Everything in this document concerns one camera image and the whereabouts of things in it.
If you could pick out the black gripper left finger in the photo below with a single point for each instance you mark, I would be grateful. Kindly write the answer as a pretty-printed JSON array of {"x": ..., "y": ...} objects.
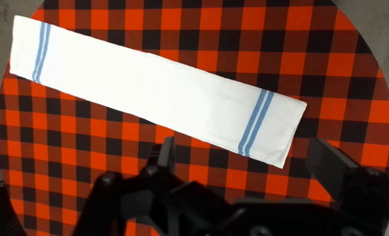
[{"x": 169, "y": 155}]

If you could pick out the red black checkered tablecloth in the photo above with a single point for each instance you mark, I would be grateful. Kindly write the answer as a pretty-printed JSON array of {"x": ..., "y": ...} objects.
[{"x": 291, "y": 57}]

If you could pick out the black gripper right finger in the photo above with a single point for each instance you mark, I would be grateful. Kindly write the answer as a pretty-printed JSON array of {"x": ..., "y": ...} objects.
[{"x": 333, "y": 172}]

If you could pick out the white towel with blue stripes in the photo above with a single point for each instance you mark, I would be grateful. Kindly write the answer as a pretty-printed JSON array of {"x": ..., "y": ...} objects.
[{"x": 160, "y": 90}]

